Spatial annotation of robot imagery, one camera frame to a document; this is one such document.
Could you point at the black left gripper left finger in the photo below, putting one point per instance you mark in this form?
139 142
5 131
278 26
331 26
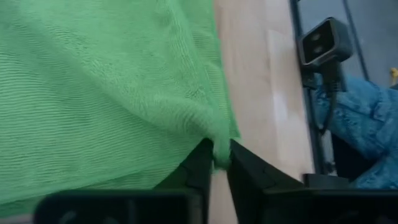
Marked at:
140 207

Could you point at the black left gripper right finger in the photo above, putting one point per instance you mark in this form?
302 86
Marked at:
295 207

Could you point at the person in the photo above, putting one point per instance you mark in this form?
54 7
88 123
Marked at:
367 124

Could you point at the green microfiber towel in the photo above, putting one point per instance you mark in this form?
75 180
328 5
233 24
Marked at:
109 93

